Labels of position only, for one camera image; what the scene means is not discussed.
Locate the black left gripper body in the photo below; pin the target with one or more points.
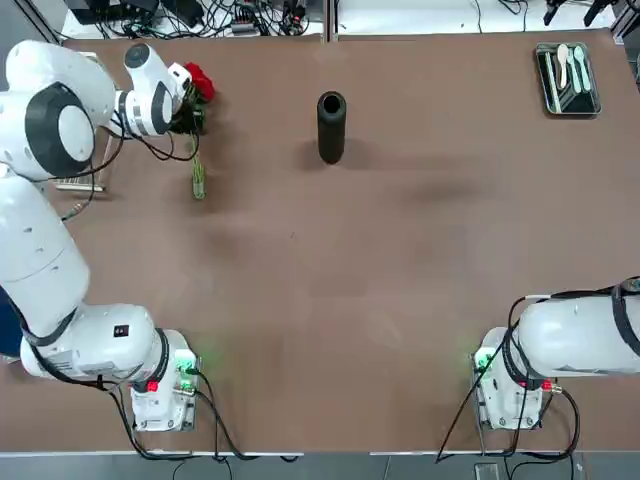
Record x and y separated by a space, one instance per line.
187 120

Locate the red flower bouquet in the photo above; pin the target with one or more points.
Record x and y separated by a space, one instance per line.
202 82

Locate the black cylindrical vase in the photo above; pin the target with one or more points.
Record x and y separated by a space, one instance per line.
331 135

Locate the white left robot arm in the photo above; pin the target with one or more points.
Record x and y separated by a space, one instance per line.
50 250

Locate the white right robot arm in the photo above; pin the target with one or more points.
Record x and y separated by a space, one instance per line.
565 335

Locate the black power adapter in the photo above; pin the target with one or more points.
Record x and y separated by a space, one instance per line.
187 12

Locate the grey power strip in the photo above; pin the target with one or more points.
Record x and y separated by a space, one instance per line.
245 29

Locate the thin pale chopstick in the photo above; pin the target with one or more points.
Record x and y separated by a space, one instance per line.
553 80

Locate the wooden spoon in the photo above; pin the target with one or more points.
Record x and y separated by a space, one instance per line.
563 55

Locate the shiny metal tray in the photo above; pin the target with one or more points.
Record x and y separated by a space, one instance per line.
575 107

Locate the light green spoon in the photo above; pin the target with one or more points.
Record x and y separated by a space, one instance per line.
577 60

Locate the light green fork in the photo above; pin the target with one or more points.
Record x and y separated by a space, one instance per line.
585 80

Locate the grey floor outlet box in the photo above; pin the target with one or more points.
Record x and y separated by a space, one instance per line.
486 471

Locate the aluminium frame post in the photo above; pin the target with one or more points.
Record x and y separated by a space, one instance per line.
330 20

